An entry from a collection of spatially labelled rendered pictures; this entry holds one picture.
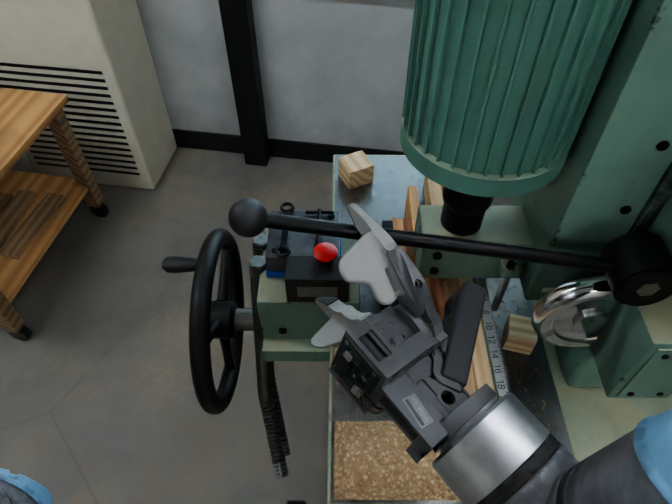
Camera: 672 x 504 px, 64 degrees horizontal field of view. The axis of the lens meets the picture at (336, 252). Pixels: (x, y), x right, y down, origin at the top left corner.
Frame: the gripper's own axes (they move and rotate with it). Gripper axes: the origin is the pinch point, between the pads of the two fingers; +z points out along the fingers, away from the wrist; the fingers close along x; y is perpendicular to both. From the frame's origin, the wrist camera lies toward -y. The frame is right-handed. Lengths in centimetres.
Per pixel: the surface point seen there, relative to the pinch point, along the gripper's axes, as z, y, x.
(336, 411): -8.5, 0.8, 21.6
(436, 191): 8.9, -32.9, 14.4
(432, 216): 1.3, -19.2, 5.9
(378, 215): 12.9, -25.8, 20.2
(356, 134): 92, -115, 93
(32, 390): 72, 26, 130
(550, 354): -20.0, -34.2, 24.3
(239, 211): 4.4, 9.1, -6.3
